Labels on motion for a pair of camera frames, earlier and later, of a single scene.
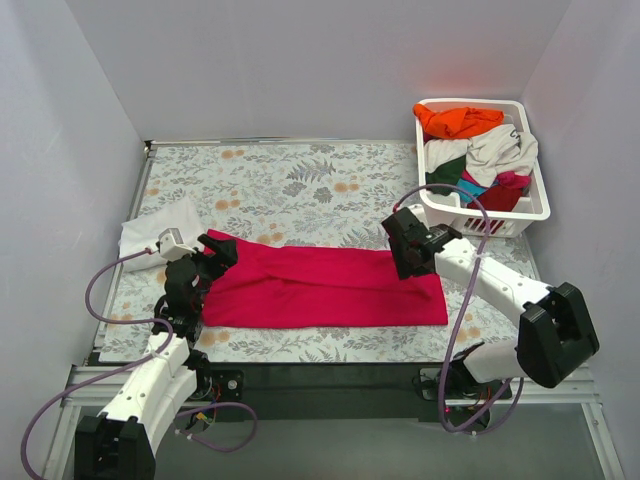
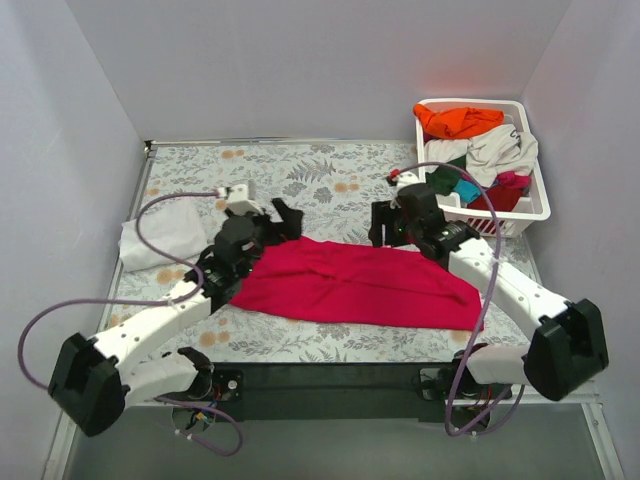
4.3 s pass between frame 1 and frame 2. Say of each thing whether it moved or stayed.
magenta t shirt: moved
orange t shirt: stayed
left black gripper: moved
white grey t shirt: stayed
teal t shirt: stayed
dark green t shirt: stayed
